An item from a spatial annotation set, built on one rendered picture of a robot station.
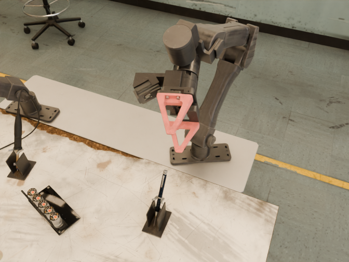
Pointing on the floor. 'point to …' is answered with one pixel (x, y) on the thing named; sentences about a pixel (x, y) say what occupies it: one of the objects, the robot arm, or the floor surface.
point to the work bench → (121, 206)
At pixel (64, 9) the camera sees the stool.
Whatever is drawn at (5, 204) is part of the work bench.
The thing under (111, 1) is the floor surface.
